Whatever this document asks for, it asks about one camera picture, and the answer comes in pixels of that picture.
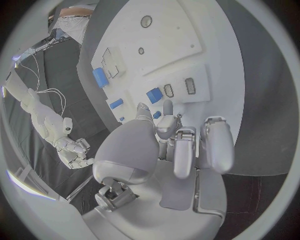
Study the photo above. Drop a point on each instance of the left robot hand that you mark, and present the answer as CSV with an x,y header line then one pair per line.
x,y
145,187

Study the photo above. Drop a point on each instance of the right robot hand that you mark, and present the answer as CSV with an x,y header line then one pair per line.
x,y
70,155

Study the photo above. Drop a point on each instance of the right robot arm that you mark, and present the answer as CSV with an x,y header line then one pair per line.
x,y
39,112

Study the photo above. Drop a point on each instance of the white task board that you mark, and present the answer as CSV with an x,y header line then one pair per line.
x,y
168,56

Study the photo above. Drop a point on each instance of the small blue plug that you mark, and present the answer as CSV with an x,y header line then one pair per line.
x,y
122,118

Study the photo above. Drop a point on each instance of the blue short cylinder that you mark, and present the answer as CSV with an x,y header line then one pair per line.
x,y
116,103

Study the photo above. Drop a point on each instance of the blue peg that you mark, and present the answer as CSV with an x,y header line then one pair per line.
x,y
157,114

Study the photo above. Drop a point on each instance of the blue long cylinder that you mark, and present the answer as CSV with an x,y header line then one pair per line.
x,y
100,77

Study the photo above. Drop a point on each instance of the blue block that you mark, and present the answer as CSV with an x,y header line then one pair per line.
x,y
154,95

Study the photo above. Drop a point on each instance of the person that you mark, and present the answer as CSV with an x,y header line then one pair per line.
x,y
72,24

